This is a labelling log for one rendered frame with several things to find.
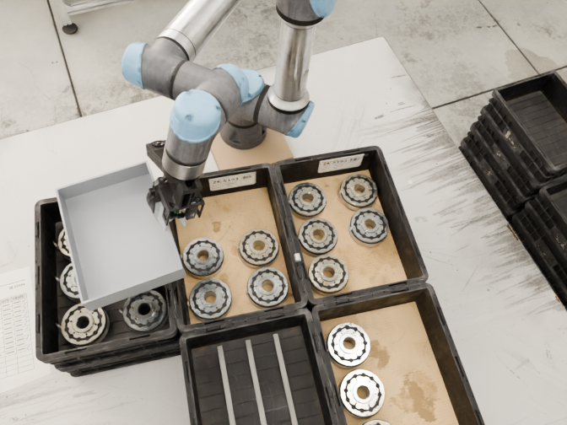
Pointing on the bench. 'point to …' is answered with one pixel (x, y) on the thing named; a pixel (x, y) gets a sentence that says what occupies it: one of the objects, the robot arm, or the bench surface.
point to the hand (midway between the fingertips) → (164, 215)
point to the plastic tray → (116, 237)
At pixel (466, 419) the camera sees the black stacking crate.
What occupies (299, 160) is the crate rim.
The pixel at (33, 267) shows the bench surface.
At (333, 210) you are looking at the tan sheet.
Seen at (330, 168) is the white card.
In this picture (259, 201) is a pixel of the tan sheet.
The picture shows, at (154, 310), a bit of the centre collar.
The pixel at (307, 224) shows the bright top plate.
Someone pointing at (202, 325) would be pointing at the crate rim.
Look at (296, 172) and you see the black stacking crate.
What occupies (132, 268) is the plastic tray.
